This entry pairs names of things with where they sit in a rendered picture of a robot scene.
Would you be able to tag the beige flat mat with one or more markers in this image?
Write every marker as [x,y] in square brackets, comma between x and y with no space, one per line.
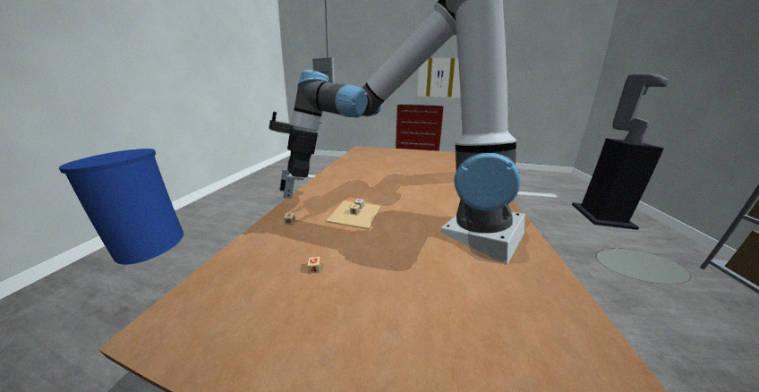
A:
[364,218]

